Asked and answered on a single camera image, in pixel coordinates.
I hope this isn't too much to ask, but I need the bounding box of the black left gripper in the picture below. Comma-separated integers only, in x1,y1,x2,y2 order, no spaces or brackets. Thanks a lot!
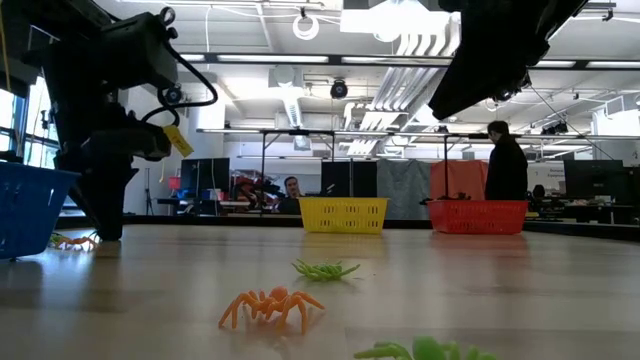
54,104,174,243

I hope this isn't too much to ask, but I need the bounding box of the orange plastic spider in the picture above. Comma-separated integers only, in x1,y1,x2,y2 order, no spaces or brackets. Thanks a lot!
217,285,326,336
53,234,100,252

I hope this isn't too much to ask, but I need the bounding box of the blue plastic basket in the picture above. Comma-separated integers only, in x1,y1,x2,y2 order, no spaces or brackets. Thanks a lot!
0,160,82,261

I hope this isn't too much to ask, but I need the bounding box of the yellow paper tag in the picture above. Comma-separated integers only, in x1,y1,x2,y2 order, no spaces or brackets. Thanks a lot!
162,123,195,159

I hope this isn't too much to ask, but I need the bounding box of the shelf with red bins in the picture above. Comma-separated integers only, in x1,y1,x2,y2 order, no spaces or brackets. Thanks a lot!
230,172,281,201

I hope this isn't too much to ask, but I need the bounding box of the person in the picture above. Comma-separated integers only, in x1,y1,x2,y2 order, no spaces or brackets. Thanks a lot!
483,119,530,202
276,175,307,216

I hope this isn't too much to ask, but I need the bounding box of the yellow plastic basket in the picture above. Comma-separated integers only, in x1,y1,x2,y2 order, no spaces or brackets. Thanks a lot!
298,196,390,235

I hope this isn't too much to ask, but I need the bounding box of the black overhead gantry beam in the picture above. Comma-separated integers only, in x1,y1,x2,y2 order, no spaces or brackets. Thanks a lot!
177,51,640,70

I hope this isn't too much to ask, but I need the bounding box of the grey cloth partition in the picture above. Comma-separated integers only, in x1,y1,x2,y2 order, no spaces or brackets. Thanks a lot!
375,158,434,220

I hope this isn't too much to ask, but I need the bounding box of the orange cloth partition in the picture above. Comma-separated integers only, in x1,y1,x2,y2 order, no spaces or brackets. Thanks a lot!
429,159,490,201

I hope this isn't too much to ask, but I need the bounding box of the red plastic basket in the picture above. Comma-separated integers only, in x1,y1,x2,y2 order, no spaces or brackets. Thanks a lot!
427,198,530,236

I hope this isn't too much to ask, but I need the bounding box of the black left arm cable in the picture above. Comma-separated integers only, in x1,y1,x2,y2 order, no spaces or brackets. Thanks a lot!
141,39,220,126

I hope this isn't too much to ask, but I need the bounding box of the black workstation frame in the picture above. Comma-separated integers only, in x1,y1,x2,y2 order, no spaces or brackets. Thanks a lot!
197,128,501,216

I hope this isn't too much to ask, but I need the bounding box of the white cable coil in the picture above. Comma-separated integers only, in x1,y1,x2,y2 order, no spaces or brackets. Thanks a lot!
292,13,321,42

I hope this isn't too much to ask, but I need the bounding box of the black overhead camera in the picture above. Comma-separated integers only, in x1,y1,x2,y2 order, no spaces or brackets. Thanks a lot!
329,78,350,100

